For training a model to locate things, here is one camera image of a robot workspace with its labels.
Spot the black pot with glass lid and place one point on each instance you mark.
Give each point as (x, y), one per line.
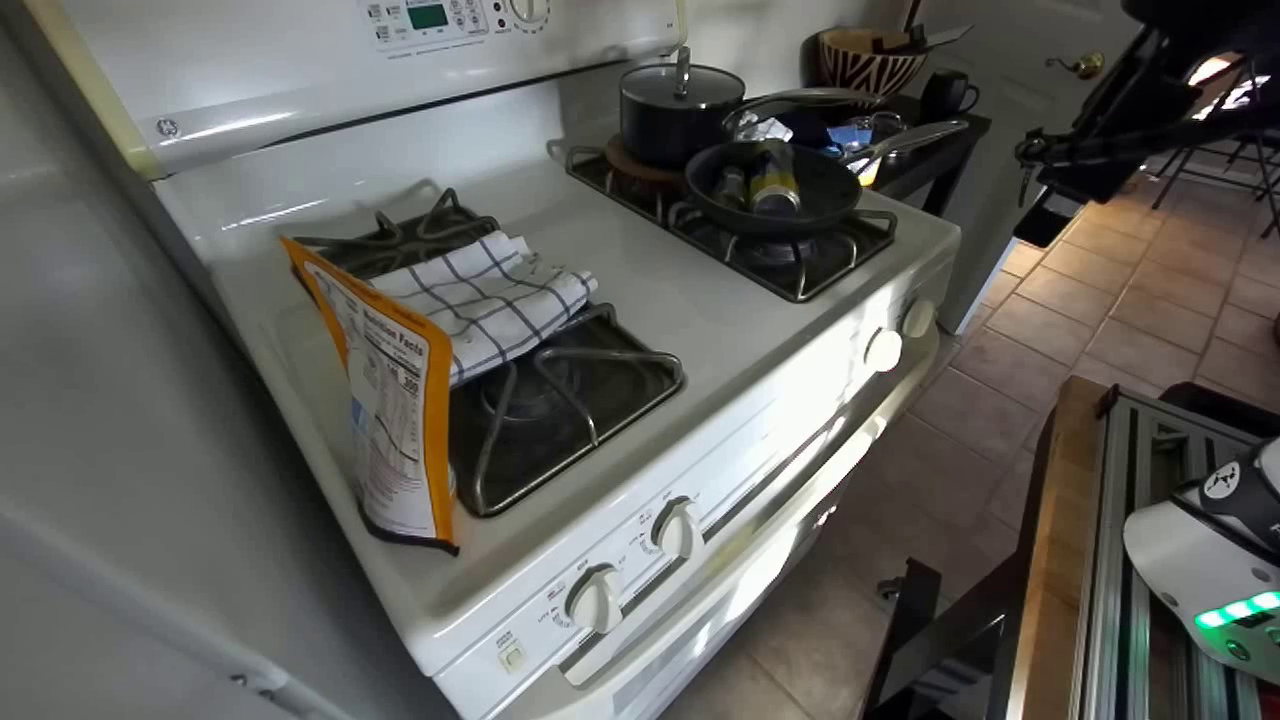
(673, 111)

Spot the black mug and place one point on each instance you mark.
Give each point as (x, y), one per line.
(948, 94)

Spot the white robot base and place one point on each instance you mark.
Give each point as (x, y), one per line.
(1214, 562)

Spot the woven patterned basket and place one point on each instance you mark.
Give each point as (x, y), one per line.
(865, 61)

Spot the white gas stove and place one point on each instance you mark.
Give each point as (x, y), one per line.
(606, 591)

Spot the right black burner grate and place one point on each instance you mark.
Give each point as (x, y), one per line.
(793, 240)

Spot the white blue checked towel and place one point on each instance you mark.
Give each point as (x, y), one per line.
(499, 296)

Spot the orange white snack bag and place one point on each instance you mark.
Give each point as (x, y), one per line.
(396, 374)

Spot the left black burner grate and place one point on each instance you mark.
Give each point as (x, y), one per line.
(533, 419)

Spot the aluminium frame cart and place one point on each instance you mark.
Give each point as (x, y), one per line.
(1091, 636)

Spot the black burner grate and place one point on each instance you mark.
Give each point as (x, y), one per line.
(793, 240)
(533, 419)

